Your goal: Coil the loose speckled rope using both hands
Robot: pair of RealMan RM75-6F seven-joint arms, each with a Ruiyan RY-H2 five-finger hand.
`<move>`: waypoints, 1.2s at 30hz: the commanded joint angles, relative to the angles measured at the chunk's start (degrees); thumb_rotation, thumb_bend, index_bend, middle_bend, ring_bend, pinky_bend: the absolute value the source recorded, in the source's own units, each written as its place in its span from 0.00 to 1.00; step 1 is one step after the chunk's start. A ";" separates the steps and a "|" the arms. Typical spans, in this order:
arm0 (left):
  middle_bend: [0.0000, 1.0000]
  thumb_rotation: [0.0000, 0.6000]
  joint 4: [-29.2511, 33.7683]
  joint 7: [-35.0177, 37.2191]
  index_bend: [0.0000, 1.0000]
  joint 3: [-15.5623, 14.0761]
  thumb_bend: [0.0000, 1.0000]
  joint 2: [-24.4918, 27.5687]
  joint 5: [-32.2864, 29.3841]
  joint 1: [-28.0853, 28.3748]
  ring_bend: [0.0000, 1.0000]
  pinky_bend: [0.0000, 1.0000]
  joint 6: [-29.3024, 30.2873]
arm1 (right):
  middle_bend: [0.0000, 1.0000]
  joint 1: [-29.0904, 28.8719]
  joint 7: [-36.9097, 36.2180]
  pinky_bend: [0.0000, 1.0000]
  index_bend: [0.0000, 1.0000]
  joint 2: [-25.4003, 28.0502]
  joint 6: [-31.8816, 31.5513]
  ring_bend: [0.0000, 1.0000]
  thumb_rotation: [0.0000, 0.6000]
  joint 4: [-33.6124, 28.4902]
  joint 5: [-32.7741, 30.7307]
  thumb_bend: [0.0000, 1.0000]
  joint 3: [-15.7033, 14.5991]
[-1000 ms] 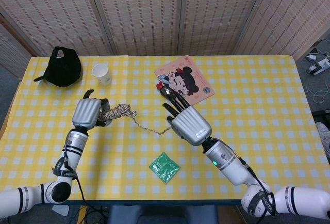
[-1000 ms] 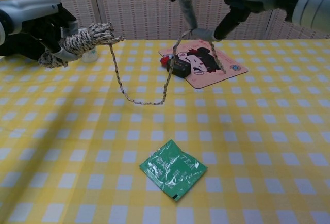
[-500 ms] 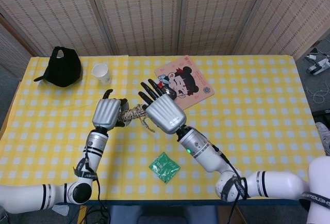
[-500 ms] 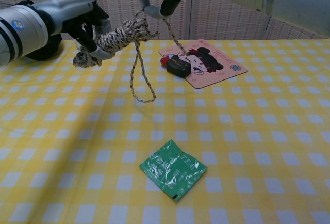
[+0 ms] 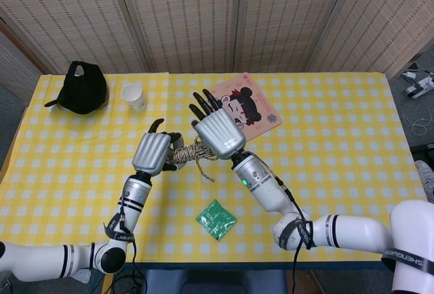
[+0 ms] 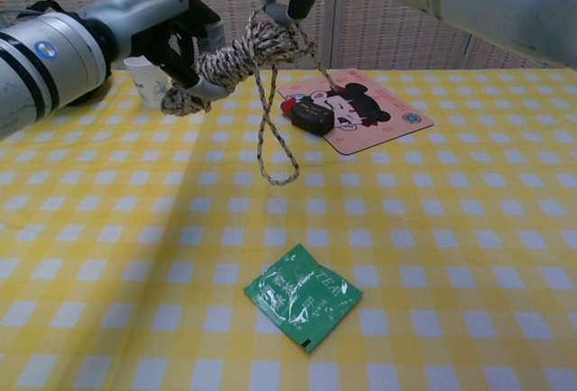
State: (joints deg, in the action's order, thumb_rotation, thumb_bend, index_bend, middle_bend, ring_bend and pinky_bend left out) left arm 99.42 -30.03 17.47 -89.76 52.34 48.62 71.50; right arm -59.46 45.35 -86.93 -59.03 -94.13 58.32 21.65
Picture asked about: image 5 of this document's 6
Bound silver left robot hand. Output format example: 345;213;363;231
131;117;186;177

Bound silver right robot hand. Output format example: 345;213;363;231
189;89;247;161

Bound speckled white braided rope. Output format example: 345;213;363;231
168;138;218;183

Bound pink cartoon mouse pad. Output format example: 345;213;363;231
206;72;283;142

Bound white paper cup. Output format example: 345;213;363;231
120;83;146;111

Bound green foil packet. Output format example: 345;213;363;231
195;198;237;243

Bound black baseball cap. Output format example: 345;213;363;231
44;60;109;116

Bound bamboo folding screen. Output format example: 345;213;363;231
0;0;434;105

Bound yellow checked tablecloth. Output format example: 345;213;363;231
0;72;431;264

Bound yellow floor strip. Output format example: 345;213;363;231
101;273;115;294

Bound white floor paper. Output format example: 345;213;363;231
73;268;93;283

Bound blue chair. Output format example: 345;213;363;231
141;269;288;294

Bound grey white floor device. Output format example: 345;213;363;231
401;63;434;100

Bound black floor box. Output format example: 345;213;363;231
411;144;434;160

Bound grey cloth bundle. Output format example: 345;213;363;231
415;160;434;203

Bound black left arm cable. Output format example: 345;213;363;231
118;202;147;280

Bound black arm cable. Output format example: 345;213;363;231
118;202;147;280
271;168;315;294

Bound black floor cables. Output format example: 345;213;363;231
111;272;143;294

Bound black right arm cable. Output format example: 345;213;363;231
271;168;315;294

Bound white floor cable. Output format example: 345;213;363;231
409;107;434;136

